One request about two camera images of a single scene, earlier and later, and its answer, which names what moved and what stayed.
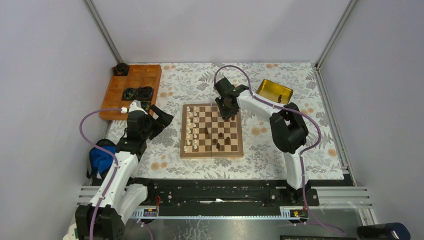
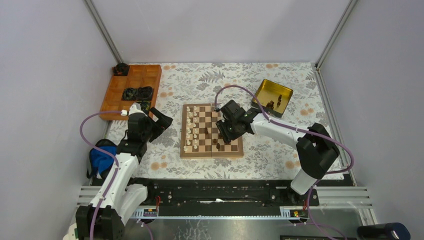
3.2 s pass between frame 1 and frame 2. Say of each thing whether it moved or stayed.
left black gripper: stayed
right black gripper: moved
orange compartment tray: stayed
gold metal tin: stayed
